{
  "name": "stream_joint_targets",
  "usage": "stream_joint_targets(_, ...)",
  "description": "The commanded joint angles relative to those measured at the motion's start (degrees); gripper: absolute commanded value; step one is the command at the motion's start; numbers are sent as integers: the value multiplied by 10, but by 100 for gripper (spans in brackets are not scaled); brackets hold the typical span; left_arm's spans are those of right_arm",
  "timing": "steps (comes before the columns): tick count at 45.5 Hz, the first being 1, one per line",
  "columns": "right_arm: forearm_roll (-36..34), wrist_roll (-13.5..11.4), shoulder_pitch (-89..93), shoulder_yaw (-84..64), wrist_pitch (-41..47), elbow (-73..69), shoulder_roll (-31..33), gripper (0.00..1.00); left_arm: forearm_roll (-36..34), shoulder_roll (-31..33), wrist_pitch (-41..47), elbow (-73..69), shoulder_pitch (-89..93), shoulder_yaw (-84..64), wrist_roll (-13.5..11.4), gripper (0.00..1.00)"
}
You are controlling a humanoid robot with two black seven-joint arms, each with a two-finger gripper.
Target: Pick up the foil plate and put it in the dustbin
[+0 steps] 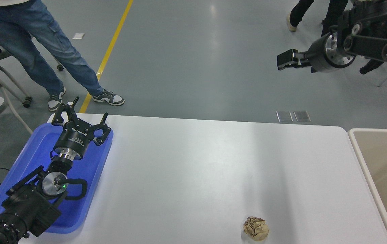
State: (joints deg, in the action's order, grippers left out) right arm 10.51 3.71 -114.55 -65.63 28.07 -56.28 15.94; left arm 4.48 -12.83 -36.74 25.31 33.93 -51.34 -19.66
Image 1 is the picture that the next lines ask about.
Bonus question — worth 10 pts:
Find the person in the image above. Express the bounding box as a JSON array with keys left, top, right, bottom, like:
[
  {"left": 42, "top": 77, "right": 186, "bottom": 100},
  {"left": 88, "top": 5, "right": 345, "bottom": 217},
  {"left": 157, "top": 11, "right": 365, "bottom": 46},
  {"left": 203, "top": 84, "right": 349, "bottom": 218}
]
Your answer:
[
  {"left": 286, "top": 0, "right": 350, "bottom": 37},
  {"left": 0, "top": 0, "right": 125, "bottom": 111}
]

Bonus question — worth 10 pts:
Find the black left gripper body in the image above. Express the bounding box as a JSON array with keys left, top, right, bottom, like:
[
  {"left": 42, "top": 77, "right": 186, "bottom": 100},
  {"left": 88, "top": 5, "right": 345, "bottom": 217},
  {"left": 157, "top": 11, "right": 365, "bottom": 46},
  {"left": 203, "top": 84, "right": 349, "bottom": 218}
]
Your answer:
[{"left": 53, "top": 122, "right": 95, "bottom": 160}]

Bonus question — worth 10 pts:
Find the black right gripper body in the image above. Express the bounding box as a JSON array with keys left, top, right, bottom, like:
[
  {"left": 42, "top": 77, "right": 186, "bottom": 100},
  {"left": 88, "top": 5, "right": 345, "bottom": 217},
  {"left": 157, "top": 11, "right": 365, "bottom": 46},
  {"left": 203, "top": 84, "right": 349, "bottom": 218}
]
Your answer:
[{"left": 304, "top": 34, "right": 337, "bottom": 74}]

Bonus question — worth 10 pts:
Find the blue plastic tray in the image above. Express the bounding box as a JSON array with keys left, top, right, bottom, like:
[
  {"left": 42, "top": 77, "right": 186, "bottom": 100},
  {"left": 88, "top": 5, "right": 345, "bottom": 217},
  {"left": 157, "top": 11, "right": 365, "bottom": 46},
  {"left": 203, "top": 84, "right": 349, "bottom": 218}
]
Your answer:
[{"left": 0, "top": 122, "right": 114, "bottom": 235}]

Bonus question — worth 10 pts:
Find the crumpled tan paper ball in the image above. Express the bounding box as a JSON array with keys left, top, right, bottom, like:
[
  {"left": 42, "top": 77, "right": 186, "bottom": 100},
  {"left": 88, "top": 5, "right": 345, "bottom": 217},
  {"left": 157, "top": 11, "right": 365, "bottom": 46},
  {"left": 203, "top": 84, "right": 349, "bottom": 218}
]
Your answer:
[{"left": 243, "top": 216, "right": 270, "bottom": 241}]

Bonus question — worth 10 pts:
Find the grey floor plate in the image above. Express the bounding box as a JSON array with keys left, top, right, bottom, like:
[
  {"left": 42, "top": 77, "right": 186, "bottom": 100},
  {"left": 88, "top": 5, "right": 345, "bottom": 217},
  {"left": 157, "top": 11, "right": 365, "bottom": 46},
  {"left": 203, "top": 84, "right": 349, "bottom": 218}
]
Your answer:
[
  {"left": 293, "top": 110, "right": 311, "bottom": 122},
  {"left": 276, "top": 110, "right": 293, "bottom": 122}
]

